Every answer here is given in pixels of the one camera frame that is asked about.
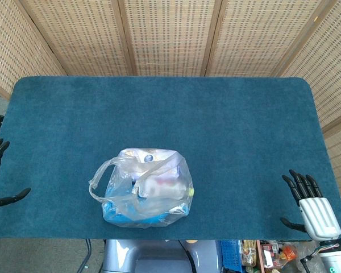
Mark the small yellow object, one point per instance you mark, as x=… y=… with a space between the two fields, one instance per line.
x=191 y=241

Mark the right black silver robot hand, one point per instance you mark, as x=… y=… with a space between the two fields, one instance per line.
x=319 y=216

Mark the white pack with blue logo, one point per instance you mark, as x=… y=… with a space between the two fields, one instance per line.
x=149 y=158

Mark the bamboo folding screen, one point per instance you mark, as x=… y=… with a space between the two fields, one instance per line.
x=170 y=37

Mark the small yellow-green ball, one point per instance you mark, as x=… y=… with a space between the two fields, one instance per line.
x=191 y=192

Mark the wooden box with snacks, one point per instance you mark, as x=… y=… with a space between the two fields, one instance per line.
x=272 y=254

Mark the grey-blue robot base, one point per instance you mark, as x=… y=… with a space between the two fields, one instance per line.
x=147 y=256

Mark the clear plastic bag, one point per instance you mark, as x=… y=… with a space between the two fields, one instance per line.
x=159 y=204

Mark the crumpled clear floor bag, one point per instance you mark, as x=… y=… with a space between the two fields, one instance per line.
x=308 y=250

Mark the yellowish bottle pack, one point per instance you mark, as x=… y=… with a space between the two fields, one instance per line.
x=248 y=256

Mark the blue product package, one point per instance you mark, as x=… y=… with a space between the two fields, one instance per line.
x=130 y=219

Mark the blue plastic crate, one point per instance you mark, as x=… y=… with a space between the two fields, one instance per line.
x=230 y=254

